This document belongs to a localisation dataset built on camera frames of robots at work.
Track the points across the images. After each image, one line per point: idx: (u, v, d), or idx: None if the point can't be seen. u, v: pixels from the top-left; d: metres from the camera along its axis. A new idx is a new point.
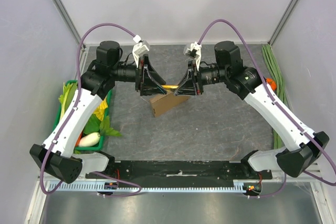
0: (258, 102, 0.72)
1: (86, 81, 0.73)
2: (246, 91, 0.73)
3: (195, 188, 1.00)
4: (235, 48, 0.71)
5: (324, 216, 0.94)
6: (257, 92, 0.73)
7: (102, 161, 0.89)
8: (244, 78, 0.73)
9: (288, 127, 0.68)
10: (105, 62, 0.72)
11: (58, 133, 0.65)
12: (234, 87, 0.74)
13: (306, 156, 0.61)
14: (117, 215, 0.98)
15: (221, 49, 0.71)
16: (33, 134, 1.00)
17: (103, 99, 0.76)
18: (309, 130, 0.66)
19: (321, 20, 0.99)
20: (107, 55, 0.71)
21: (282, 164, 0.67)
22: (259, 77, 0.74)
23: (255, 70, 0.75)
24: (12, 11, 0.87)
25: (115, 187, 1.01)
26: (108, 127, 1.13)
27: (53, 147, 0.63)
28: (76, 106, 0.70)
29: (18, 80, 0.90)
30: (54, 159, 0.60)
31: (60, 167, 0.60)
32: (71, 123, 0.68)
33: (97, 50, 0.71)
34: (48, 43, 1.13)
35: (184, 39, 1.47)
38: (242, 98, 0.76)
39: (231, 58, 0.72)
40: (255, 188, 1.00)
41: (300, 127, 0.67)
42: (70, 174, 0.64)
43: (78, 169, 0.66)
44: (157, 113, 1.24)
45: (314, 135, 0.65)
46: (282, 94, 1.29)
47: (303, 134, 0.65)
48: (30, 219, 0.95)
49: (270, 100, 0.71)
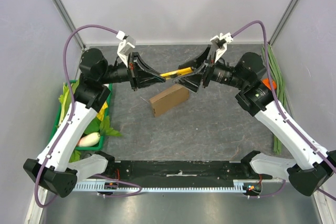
0: (269, 119, 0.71)
1: (81, 95, 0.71)
2: (256, 108, 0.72)
3: (195, 188, 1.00)
4: (262, 70, 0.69)
5: (324, 216, 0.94)
6: (268, 109, 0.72)
7: (101, 161, 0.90)
8: (255, 95, 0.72)
9: (300, 146, 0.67)
10: (93, 76, 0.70)
11: (52, 148, 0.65)
12: (244, 104, 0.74)
13: (321, 176, 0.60)
14: (117, 215, 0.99)
15: (249, 68, 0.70)
16: (33, 134, 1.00)
17: (98, 111, 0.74)
18: (322, 150, 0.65)
19: (321, 21, 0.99)
20: (91, 72, 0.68)
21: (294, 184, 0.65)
22: (270, 94, 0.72)
23: (266, 86, 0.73)
24: (11, 11, 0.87)
25: (115, 187, 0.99)
26: (108, 127, 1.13)
27: (46, 162, 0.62)
28: (71, 120, 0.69)
29: (18, 80, 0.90)
30: (48, 174, 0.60)
31: (53, 182, 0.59)
32: (65, 137, 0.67)
33: (82, 67, 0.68)
34: (48, 43, 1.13)
35: (184, 39, 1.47)
38: (253, 115, 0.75)
39: (255, 78, 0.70)
40: (255, 188, 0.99)
41: (313, 147, 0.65)
42: (64, 189, 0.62)
43: (73, 183, 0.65)
44: (157, 113, 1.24)
45: (327, 155, 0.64)
46: (282, 94, 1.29)
47: (316, 153, 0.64)
48: (30, 220, 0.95)
49: (281, 118, 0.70)
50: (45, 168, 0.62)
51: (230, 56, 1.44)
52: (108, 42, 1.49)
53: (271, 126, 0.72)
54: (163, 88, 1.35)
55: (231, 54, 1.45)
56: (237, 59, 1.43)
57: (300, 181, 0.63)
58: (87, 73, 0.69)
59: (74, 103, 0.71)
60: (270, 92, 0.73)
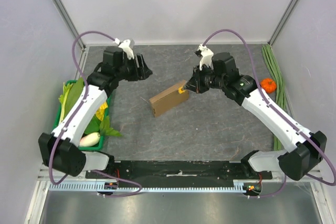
0: (253, 105, 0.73)
1: (93, 80, 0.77)
2: (242, 96, 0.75)
3: (195, 188, 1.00)
4: (229, 57, 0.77)
5: (324, 217, 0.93)
6: (252, 96, 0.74)
7: (103, 159, 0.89)
8: (240, 85, 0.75)
9: (283, 127, 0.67)
10: (111, 62, 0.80)
11: (68, 121, 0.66)
12: (231, 94, 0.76)
13: (303, 154, 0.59)
14: (117, 215, 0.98)
15: (217, 60, 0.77)
16: (32, 134, 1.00)
17: (106, 98, 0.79)
18: (305, 130, 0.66)
19: (321, 20, 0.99)
20: (114, 57, 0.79)
21: (284, 167, 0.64)
22: (254, 84, 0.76)
23: (250, 77, 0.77)
24: (12, 11, 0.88)
25: (115, 187, 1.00)
26: (108, 127, 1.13)
27: (63, 134, 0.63)
28: (86, 99, 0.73)
29: (18, 79, 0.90)
30: (63, 147, 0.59)
31: (69, 156, 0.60)
32: (81, 113, 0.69)
33: (104, 53, 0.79)
34: (47, 43, 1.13)
35: (183, 39, 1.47)
38: (240, 105, 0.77)
39: (227, 67, 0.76)
40: (255, 188, 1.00)
41: (296, 127, 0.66)
42: (76, 164, 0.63)
43: (83, 163, 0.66)
44: (157, 113, 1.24)
45: (310, 135, 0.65)
46: (282, 94, 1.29)
47: (300, 133, 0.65)
48: (30, 219, 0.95)
49: (265, 103, 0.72)
50: (61, 140, 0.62)
51: None
52: (108, 42, 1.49)
53: (257, 113, 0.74)
54: (163, 88, 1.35)
55: (231, 53, 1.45)
56: (237, 59, 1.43)
57: (288, 164, 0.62)
58: (108, 57, 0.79)
59: (87, 86, 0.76)
60: (255, 82, 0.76)
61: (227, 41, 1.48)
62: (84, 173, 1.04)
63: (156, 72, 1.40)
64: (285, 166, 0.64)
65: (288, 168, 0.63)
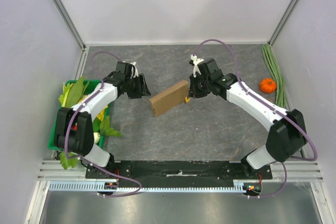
0: (233, 95, 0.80)
1: (107, 80, 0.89)
2: (224, 91, 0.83)
3: (195, 188, 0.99)
4: (211, 60, 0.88)
5: (324, 217, 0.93)
6: (233, 88, 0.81)
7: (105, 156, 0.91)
8: (222, 81, 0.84)
9: (261, 110, 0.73)
10: (123, 71, 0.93)
11: (87, 101, 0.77)
12: (215, 89, 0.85)
13: (280, 129, 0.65)
14: (117, 215, 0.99)
15: (200, 64, 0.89)
16: (33, 134, 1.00)
17: (116, 97, 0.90)
18: (281, 109, 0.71)
19: (321, 20, 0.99)
20: (126, 68, 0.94)
21: (271, 148, 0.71)
22: (234, 80, 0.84)
23: (232, 75, 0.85)
24: (12, 11, 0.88)
25: (115, 187, 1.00)
26: (108, 127, 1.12)
27: (82, 108, 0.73)
28: (103, 89, 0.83)
29: (18, 79, 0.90)
30: (81, 117, 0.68)
31: (84, 125, 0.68)
32: (97, 98, 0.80)
33: (117, 64, 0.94)
34: (47, 43, 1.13)
35: (183, 39, 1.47)
38: (226, 99, 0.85)
39: (209, 68, 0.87)
40: (255, 188, 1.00)
41: (272, 107, 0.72)
42: (87, 140, 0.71)
43: (91, 142, 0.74)
44: (157, 113, 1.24)
45: (286, 113, 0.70)
46: (282, 94, 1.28)
47: (275, 113, 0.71)
48: (30, 219, 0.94)
49: (244, 92, 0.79)
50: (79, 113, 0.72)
51: (230, 56, 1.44)
52: (108, 42, 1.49)
53: (240, 103, 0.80)
54: (163, 88, 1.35)
55: (231, 54, 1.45)
56: (237, 59, 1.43)
57: (272, 142, 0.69)
58: (120, 67, 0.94)
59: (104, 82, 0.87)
60: (235, 78, 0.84)
61: (227, 41, 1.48)
62: (84, 173, 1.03)
63: (156, 72, 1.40)
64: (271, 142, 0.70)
65: (274, 148, 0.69)
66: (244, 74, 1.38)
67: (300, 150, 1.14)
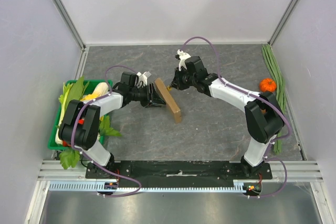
0: (215, 88, 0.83)
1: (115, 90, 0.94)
2: (207, 88, 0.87)
3: (195, 188, 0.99)
4: (197, 59, 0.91)
5: (324, 216, 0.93)
6: (213, 84, 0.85)
7: (105, 153, 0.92)
8: (205, 78, 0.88)
9: (237, 95, 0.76)
10: (127, 81, 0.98)
11: (97, 99, 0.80)
12: (200, 88, 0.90)
13: (251, 107, 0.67)
14: (117, 215, 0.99)
15: (188, 62, 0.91)
16: (32, 133, 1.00)
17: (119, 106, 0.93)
18: (255, 92, 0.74)
19: (321, 20, 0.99)
20: (130, 79, 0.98)
21: (252, 130, 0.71)
22: (215, 76, 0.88)
23: (213, 73, 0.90)
24: (12, 11, 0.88)
25: (115, 187, 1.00)
26: (108, 127, 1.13)
27: (92, 103, 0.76)
28: (111, 94, 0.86)
29: (17, 78, 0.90)
30: (90, 108, 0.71)
31: (93, 116, 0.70)
32: (105, 99, 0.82)
33: (123, 74, 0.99)
34: (47, 43, 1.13)
35: (183, 39, 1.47)
38: (210, 96, 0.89)
39: (195, 67, 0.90)
40: (255, 188, 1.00)
41: (245, 92, 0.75)
42: (92, 131, 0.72)
43: (95, 137, 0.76)
44: (178, 119, 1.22)
45: (260, 94, 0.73)
46: (283, 94, 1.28)
47: (250, 96, 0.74)
48: (31, 219, 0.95)
49: (222, 84, 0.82)
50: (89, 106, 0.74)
51: (230, 56, 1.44)
52: (108, 42, 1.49)
53: (221, 96, 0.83)
54: None
55: (231, 54, 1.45)
56: (237, 59, 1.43)
57: (251, 124, 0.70)
58: (125, 78, 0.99)
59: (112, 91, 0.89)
60: (216, 75, 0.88)
61: (227, 41, 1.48)
62: (84, 173, 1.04)
63: (156, 72, 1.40)
64: (249, 125, 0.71)
65: (255, 129, 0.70)
66: (244, 74, 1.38)
67: (300, 151, 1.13)
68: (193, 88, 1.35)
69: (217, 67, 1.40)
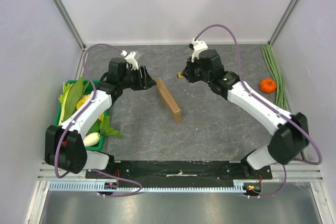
0: (237, 96, 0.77)
1: (101, 85, 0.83)
2: (225, 90, 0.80)
3: (195, 188, 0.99)
4: (215, 55, 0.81)
5: (324, 217, 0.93)
6: (234, 88, 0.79)
7: (104, 158, 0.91)
8: (223, 80, 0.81)
9: (265, 113, 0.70)
10: (116, 72, 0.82)
11: (77, 117, 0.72)
12: (216, 89, 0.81)
13: (285, 135, 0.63)
14: (117, 215, 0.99)
15: (204, 57, 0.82)
16: (32, 133, 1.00)
17: (111, 103, 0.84)
18: (285, 112, 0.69)
19: (321, 20, 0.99)
20: (118, 69, 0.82)
21: (274, 151, 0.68)
22: (236, 78, 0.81)
23: (233, 74, 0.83)
24: (12, 11, 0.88)
25: (115, 187, 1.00)
26: (108, 127, 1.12)
27: (71, 127, 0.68)
28: (94, 99, 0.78)
29: (18, 78, 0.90)
30: (69, 136, 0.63)
31: (73, 145, 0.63)
32: (87, 112, 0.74)
33: (110, 64, 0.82)
34: (47, 43, 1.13)
35: (184, 39, 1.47)
38: (227, 99, 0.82)
39: (212, 65, 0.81)
40: (255, 188, 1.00)
41: (276, 110, 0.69)
42: (79, 158, 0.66)
43: (84, 159, 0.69)
44: (179, 119, 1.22)
45: (291, 116, 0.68)
46: (283, 94, 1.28)
47: (280, 116, 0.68)
48: (30, 219, 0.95)
49: (247, 93, 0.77)
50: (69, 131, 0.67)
51: (230, 56, 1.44)
52: (108, 42, 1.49)
53: (240, 103, 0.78)
54: None
55: (231, 54, 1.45)
56: (237, 59, 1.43)
57: (275, 147, 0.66)
58: (113, 68, 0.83)
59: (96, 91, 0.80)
60: (238, 78, 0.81)
61: (227, 41, 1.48)
62: (84, 173, 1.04)
63: (156, 72, 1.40)
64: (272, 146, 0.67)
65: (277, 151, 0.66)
66: (244, 74, 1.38)
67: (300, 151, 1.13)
68: (193, 88, 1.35)
69: None
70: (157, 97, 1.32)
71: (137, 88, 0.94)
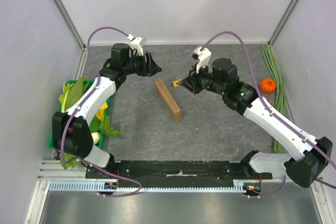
0: (256, 115, 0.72)
1: (105, 72, 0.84)
2: (243, 106, 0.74)
3: (195, 188, 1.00)
4: (232, 67, 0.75)
5: (324, 217, 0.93)
6: (254, 105, 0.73)
7: (104, 156, 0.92)
8: (240, 94, 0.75)
9: (289, 137, 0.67)
10: (118, 58, 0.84)
11: (82, 103, 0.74)
12: (232, 104, 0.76)
13: (311, 163, 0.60)
14: (117, 215, 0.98)
15: (219, 68, 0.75)
16: (32, 133, 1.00)
17: (116, 89, 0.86)
18: (310, 137, 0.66)
19: (321, 20, 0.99)
20: (121, 55, 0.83)
21: (293, 175, 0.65)
22: (254, 93, 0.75)
23: (250, 86, 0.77)
24: (12, 11, 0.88)
25: (115, 187, 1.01)
26: (108, 127, 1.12)
27: (76, 113, 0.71)
28: (98, 86, 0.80)
29: (17, 78, 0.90)
30: (75, 122, 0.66)
31: (80, 130, 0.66)
32: (92, 99, 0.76)
33: (112, 50, 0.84)
34: (47, 43, 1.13)
35: (184, 39, 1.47)
38: (242, 114, 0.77)
39: (228, 77, 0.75)
40: (255, 188, 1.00)
41: (301, 135, 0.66)
42: (84, 143, 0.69)
43: (88, 146, 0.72)
44: (178, 119, 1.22)
45: (316, 141, 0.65)
46: (283, 94, 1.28)
47: (305, 141, 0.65)
48: (30, 219, 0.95)
49: (268, 112, 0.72)
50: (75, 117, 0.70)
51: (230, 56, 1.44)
52: (108, 42, 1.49)
53: (259, 121, 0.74)
54: None
55: (231, 54, 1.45)
56: (237, 59, 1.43)
57: (298, 173, 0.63)
58: (116, 54, 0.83)
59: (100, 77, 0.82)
60: (255, 91, 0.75)
61: (227, 41, 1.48)
62: (84, 173, 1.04)
63: None
64: (293, 170, 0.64)
65: (297, 176, 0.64)
66: (244, 74, 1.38)
67: None
68: None
69: None
70: (157, 97, 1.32)
71: (142, 73, 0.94)
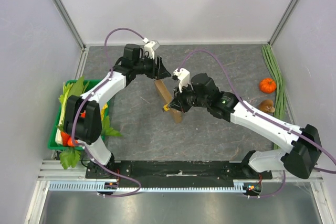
0: (240, 118, 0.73)
1: (117, 68, 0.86)
2: (227, 114, 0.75)
3: (195, 188, 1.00)
4: (208, 78, 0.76)
5: (324, 217, 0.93)
6: (237, 110, 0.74)
7: (105, 155, 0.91)
8: (222, 103, 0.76)
9: (275, 131, 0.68)
10: (130, 57, 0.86)
11: (96, 90, 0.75)
12: (218, 114, 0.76)
13: (302, 151, 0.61)
14: (117, 215, 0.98)
15: (197, 83, 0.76)
16: (32, 133, 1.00)
17: (125, 85, 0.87)
18: (294, 127, 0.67)
19: (321, 20, 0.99)
20: (133, 54, 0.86)
21: (290, 168, 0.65)
22: (234, 99, 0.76)
23: (230, 94, 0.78)
24: (12, 11, 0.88)
25: (115, 187, 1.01)
26: (108, 127, 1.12)
27: (90, 97, 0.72)
28: (111, 77, 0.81)
29: (18, 78, 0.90)
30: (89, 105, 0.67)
31: (92, 114, 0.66)
32: (105, 88, 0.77)
33: (125, 49, 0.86)
34: (47, 43, 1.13)
35: (184, 39, 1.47)
38: (229, 121, 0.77)
39: (208, 89, 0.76)
40: (255, 188, 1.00)
41: (285, 127, 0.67)
42: (95, 127, 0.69)
43: (98, 132, 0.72)
44: (178, 119, 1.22)
45: (301, 131, 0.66)
46: (283, 94, 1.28)
47: (291, 132, 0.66)
48: (30, 219, 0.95)
49: (250, 113, 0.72)
50: (88, 102, 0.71)
51: (230, 56, 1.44)
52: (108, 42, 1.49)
53: (247, 124, 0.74)
54: None
55: (231, 54, 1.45)
56: (237, 59, 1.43)
57: (293, 165, 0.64)
58: (128, 53, 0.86)
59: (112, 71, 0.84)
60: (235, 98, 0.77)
61: (227, 41, 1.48)
62: (84, 173, 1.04)
63: None
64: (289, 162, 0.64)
65: (294, 168, 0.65)
66: (245, 74, 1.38)
67: None
68: None
69: (217, 67, 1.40)
70: (157, 97, 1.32)
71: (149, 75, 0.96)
